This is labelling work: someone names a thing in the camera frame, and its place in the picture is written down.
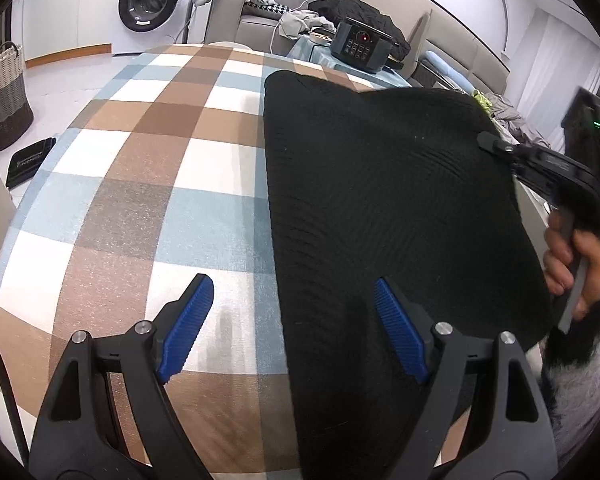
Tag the black plastic tray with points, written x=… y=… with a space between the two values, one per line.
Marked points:
x=30 y=160

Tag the checkered blanket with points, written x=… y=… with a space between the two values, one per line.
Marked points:
x=155 y=185

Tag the black knit sweater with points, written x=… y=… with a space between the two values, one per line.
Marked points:
x=380 y=185

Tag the grey garment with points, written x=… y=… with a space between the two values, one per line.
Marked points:
x=300 y=22

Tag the black electric cooker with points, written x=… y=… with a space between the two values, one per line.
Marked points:
x=360 y=47

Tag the black jacket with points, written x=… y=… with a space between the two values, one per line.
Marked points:
x=365 y=10

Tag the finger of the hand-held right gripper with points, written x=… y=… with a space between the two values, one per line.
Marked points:
x=545 y=167

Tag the blue pillow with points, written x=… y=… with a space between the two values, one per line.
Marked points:
x=447 y=72

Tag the grey sofa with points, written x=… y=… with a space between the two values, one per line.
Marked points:
x=225 y=22

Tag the person's right forearm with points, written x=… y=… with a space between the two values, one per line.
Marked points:
x=580 y=390

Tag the grey bedding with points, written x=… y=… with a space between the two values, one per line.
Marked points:
x=525 y=125

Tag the woven laundry basket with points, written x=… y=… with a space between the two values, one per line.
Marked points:
x=2 y=105

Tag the teal tablecloth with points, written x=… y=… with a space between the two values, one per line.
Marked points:
x=310 y=57

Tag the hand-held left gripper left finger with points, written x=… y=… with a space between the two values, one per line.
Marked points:
x=190 y=325

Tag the white cabinets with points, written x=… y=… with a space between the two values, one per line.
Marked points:
x=65 y=15

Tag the white washing machine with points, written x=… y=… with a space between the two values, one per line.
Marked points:
x=180 y=25

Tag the person's right hand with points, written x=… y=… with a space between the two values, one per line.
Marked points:
x=596 y=265

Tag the houndstooth pillow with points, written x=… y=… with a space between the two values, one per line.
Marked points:
x=264 y=7

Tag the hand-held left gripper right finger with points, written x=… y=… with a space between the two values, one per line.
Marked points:
x=400 y=325

